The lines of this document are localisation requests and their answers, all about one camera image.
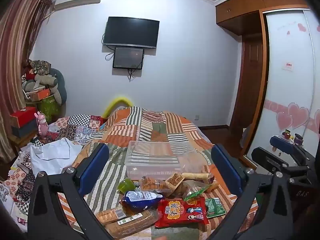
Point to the green and clear wrapper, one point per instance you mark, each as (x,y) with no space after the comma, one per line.
(196,192)

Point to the orange cardboard box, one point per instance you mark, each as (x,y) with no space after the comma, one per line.
(40,94)

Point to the wall-mounted black television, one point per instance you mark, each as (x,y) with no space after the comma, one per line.
(131,32)

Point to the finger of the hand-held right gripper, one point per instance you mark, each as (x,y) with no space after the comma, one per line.
(285,145)
(270,161)

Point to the red and white sticker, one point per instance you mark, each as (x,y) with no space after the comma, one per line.
(288,66)

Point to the wooden overhead cabinet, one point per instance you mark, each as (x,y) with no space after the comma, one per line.
(250,5)

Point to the wall socket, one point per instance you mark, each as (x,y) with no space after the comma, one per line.
(197,117)

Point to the white wardrobe door pink hearts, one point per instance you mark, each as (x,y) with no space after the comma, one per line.
(290,92)

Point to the long biscuit pack green label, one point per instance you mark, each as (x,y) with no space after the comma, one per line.
(130,225)

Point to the red box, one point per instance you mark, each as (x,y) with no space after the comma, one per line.
(23,115)

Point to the grey knitted plush toy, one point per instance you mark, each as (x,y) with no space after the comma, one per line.
(46,79)

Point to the green jelly cup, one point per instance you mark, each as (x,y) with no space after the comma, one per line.
(125,186)

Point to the small green snack packet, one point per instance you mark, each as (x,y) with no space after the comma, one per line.
(215,207)

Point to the dark grey box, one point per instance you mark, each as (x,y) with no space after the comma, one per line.
(23,130)

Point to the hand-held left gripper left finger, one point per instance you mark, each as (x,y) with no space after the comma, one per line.
(96,166)

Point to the pink bunny toy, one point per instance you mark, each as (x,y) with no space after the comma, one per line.
(42,125)

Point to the biscuit pack with barcode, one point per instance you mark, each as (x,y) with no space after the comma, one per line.
(110,215)

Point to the clear plastic storage box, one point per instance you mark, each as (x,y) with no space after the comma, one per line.
(152,160)

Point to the small black monitor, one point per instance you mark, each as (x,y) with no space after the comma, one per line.
(128,58)

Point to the green gift box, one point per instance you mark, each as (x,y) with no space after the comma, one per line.
(48,107)

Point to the patterned cloth bundle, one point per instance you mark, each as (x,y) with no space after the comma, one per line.
(38,66)

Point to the clear packet of orange crackers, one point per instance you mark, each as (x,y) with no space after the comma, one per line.
(153,184)

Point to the striped brown curtain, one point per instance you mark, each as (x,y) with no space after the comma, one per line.
(17,55)

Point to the striped patchwork quilt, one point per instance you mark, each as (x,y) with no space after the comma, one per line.
(155,127)

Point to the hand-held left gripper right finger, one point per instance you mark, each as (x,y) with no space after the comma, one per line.
(226,170)

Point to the red snack packet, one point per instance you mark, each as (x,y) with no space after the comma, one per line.
(181,212)

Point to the long egg roll packet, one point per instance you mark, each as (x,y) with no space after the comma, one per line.
(195,175)

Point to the yellow foam tube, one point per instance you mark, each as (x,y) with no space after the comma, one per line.
(117,101)

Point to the blue snack packet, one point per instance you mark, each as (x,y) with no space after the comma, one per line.
(142,198)

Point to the white plastic bag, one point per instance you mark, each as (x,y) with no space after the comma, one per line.
(53,152)

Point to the brown wooden door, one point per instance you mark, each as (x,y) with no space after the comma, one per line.
(250,80)

